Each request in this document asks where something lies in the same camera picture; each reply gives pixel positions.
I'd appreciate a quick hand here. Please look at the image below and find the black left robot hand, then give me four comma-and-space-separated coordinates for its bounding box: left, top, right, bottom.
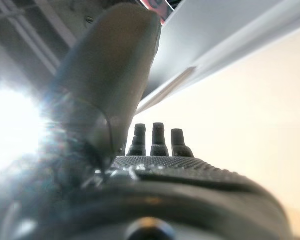
0, 2, 294, 240

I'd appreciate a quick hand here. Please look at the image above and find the white fridge door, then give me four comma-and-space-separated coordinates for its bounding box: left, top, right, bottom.
134, 0, 300, 114

